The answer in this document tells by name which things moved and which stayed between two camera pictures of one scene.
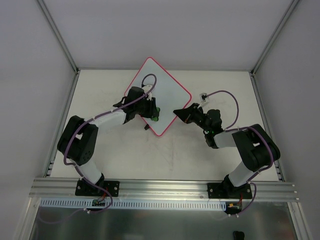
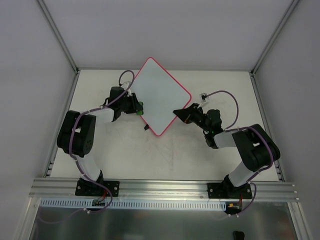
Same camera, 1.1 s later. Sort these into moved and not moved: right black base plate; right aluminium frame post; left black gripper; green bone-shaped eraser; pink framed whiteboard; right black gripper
Moved: green bone-shaped eraser; left black gripper
Not moved: right aluminium frame post; pink framed whiteboard; right black gripper; right black base plate
